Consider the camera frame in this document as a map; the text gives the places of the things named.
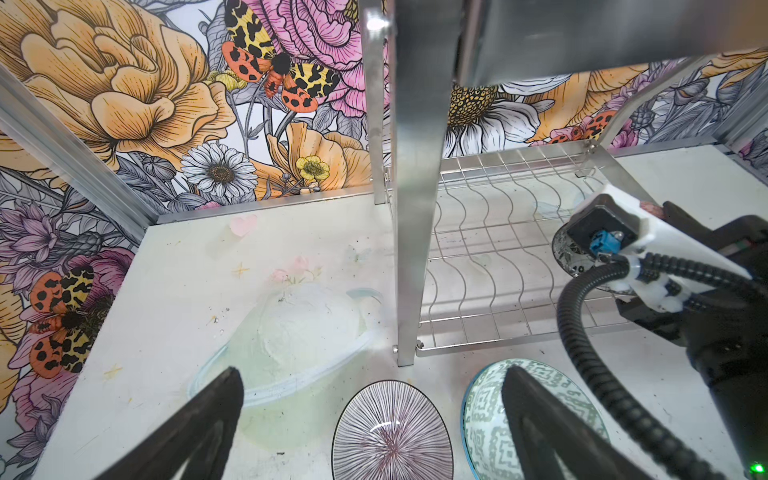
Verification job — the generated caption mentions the green geometric pattern bowl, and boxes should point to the green geometric pattern bowl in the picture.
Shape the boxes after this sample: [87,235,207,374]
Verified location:
[460,358,610,479]

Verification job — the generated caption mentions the purple striped bowl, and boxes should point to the purple striped bowl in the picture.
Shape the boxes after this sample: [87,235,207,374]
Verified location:
[331,380,454,479]

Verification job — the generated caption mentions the black corrugated right cable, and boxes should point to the black corrugated right cable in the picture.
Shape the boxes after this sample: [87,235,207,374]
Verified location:
[555,251,768,480]

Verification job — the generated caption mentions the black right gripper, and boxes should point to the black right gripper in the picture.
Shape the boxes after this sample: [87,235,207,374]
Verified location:
[617,201,767,474]

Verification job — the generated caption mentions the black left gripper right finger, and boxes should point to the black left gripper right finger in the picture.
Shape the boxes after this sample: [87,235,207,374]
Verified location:
[501,366,649,479]

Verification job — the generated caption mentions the black white floral bowl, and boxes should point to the black white floral bowl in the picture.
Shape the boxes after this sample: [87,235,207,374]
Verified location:
[551,224,602,277]

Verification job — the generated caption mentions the stainless steel dish rack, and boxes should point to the stainless steel dish rack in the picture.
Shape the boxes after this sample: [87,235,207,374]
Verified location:
[359,1,767,367]

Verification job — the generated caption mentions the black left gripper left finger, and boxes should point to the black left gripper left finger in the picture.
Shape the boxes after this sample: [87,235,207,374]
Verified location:
[99,367,244,479]

